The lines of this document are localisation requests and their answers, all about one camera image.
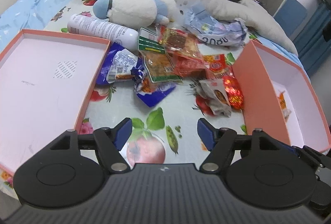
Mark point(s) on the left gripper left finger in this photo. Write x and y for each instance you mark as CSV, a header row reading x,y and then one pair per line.
x,y
109,143

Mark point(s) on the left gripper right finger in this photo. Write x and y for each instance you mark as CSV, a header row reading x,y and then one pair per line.
x,y
220,144

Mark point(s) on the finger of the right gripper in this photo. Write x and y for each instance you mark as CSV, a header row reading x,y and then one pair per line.
x,y
310,156

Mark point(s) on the shiny red candy packet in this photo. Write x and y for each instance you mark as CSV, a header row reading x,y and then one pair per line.
x,y
234,93

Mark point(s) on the grey black snack packet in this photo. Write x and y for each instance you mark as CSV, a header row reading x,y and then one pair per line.
x,y
216,97

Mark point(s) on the blue snack packet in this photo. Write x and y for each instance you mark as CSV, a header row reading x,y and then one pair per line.
x,y
122,65

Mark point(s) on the green orange snack packet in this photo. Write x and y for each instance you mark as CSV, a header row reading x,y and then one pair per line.
x,y
155,59

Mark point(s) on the fruit print sheet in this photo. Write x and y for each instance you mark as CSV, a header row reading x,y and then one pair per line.
x,y
165,133

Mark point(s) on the pink deep box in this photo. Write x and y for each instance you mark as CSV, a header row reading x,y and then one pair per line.
x,y
262,74

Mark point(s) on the pink box lid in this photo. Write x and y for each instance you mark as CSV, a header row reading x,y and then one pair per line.
x,y
47,79

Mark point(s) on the white spray bottle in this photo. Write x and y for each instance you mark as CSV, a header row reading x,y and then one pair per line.
x,y
93,27

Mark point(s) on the red brown tofu snack packet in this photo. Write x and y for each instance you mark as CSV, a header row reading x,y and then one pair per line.
x,y
179,43

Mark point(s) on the crumpled blue white plastic bag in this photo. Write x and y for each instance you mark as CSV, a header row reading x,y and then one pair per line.
x,y
195,19

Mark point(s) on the white blue plush toy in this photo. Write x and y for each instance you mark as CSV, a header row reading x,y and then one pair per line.
x,y
136,13

